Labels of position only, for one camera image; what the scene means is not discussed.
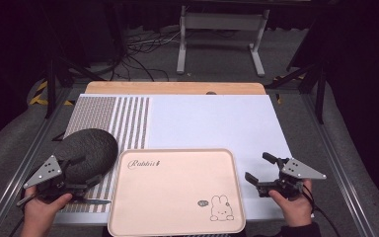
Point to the white metal stand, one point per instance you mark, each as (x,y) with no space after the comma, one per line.
(186,39)

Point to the yellow black hazard tape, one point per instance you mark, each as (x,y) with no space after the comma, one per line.
(39,95)

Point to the dark grey knit hat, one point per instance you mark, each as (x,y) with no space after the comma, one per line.
(87,153)

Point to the white board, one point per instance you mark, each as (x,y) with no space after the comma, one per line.
(210,125)

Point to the beige tray with rabbit print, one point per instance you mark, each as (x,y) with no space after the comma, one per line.
(174,194)

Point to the grey striped placemat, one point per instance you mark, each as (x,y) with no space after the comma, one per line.
(125,118)

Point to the aluminium frame rail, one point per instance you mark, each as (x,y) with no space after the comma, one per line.
(332,161)
(19,168)

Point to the person's right hand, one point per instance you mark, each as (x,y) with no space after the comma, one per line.
(294,209)

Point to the person's left hand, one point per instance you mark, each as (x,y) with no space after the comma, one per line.
(42,212)

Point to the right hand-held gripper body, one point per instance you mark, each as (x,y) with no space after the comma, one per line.
(301,171)

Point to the black tripod stand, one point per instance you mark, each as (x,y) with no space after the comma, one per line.
(51,85)
(320,89)

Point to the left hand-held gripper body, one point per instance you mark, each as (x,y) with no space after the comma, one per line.
(43,172)

